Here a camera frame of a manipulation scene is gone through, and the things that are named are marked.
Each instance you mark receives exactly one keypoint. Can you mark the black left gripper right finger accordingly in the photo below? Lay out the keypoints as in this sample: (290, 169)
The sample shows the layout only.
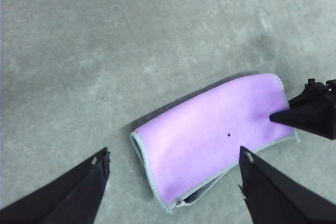
(278, 197)

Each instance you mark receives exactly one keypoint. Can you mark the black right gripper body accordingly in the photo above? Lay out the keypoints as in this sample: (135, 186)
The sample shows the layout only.
(332, 85)

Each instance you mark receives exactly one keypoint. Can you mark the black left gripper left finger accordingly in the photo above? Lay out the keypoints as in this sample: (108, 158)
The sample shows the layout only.
(65, 197)

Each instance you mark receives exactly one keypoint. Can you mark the purple towel with grey hem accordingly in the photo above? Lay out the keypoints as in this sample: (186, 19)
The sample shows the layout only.
(204, 134)

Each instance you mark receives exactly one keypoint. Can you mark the grey table cloth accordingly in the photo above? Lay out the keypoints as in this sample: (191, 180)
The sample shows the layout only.
(105, 51)

